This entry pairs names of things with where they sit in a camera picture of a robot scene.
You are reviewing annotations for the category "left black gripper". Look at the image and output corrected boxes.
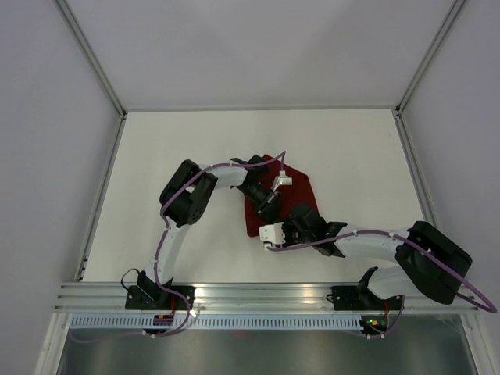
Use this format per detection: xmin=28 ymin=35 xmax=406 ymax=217
xmin=236 ymin=183 xmax=281 ymax=225

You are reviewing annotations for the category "dark red cloth napkin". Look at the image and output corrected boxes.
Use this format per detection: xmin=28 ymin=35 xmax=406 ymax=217
xmin=238 ymin=154 xmax=319 ymax=238

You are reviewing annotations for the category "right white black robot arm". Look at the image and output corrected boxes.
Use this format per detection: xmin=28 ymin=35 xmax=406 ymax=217
xmin=283 ymin=203 xmax=473 ymax=309

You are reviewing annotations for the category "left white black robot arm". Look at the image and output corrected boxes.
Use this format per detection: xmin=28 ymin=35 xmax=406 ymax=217
xmin=129 ymin=152 xmax=285 ymax=309

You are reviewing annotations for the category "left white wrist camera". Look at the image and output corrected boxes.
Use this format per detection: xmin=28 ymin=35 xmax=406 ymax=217
xmin=272 ymin=170 xmax=293 ymax=191

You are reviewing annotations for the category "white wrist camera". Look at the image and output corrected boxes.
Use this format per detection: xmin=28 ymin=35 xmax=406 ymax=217
xmin=259 ymin=222 xmax=285 ymax=251
xmin=272 ymin=170 xmax=293 ymax=191

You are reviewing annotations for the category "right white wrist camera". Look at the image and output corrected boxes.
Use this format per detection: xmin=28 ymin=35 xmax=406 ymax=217
xmin=259 ymin=222 xmax=285 ymax=251

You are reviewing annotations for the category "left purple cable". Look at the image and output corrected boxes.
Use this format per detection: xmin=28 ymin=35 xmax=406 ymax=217
xmin=154 ymin=151 xmax=288 ymax=341

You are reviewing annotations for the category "purple cable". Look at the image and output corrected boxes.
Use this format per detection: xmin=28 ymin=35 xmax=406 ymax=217
xmin=154 ymin=151 xmax=288 ymax=341
xmin=267 ymin=229 xmax=498 ymax=341

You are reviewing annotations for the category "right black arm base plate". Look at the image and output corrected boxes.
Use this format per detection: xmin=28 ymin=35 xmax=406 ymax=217
xmin=325 ymin=285 xmax=402 ymax=312

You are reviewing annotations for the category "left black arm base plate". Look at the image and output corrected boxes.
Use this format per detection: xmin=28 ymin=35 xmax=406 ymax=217
xmin=125 ymin=285 xmax=195 ymax=311

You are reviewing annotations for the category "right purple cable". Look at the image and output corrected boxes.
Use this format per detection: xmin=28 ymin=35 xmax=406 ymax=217
xmin=267 ymin=229 xmax=498 ymax=341

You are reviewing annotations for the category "aluminium mounting rail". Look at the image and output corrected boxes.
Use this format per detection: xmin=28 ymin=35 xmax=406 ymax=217
xmin=54 ymin=281 xmax=480 ymax=314

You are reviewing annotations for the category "white slotted cable duct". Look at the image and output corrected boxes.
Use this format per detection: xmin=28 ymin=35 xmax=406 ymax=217
xmin=70 ymin=313 xmax=363 ymax=330

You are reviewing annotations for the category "left aluminium frame post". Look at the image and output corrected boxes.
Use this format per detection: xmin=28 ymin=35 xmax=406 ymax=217
xmin=54 ymin=0 xmax=127 ymax=119

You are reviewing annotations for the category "aluminium frame post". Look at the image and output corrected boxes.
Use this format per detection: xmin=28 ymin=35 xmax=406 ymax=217
xmin=54 ymin=0 xmax=127 ymax=119
xmin=393 ymin=0 xmax=468 ymax=117

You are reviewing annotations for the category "right aluminium frame post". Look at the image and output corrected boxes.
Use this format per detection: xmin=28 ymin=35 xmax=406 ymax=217
xmin=393 ymin=0 xmax=468 ymax=117

